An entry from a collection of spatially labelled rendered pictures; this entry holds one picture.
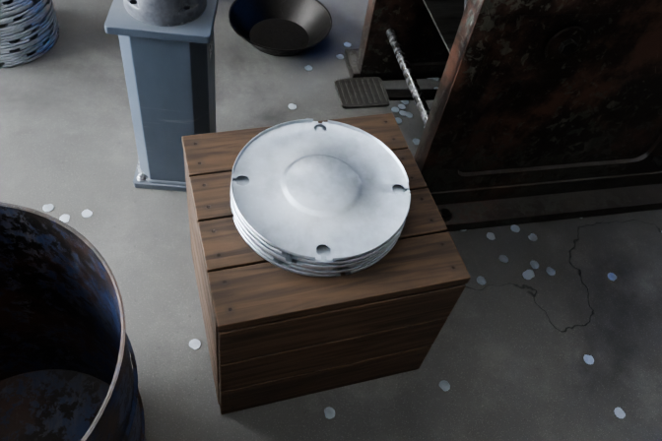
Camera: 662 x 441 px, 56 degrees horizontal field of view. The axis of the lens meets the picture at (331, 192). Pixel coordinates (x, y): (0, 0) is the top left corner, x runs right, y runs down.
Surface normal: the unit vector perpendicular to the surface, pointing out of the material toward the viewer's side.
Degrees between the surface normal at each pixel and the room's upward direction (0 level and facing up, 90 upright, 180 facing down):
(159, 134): 90
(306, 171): 0
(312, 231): 0
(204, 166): 0
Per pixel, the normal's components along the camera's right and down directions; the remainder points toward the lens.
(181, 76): 0.00, 0.77
